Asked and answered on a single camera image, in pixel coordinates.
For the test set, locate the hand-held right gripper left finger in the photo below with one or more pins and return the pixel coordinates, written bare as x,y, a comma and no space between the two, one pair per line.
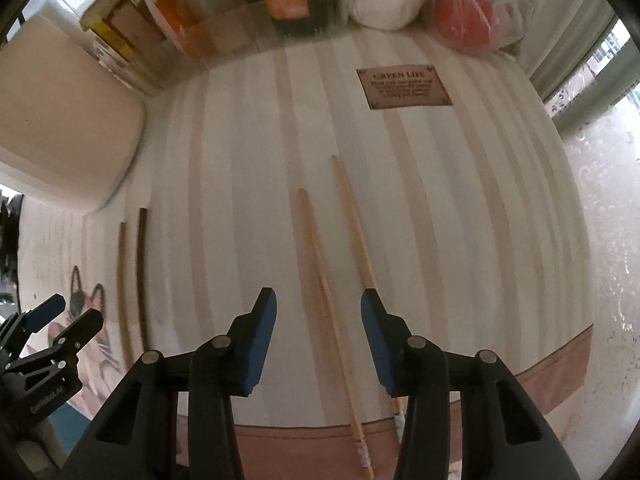
260,340

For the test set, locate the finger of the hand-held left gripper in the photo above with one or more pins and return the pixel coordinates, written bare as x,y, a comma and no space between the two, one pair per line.
47,312
77,332

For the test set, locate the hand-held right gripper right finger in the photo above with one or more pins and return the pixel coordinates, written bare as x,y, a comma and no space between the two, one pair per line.
377,340

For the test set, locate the light chopstick with patterned end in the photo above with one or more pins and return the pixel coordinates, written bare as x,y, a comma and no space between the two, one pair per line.
350,210
320,280

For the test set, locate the dark brown chopstick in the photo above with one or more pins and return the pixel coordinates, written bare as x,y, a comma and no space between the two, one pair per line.
142,270

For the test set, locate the pink beige utensil holder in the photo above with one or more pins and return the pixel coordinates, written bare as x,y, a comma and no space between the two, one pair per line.
65,125

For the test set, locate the teal plastic object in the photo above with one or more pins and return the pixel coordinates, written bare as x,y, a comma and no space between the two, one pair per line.
67,425

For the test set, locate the black gas stove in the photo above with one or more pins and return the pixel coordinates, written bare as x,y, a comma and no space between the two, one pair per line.
7,240

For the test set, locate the striped cat print tablecloth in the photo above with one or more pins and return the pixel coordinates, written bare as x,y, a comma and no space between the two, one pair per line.
425,235

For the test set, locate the frosted glass sliding door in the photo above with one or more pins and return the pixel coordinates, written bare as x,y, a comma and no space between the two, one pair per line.
600,185

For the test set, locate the yellow box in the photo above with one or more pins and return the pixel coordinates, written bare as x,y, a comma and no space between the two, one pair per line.
107,30

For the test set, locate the red round item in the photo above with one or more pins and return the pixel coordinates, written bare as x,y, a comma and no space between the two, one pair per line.
462,15

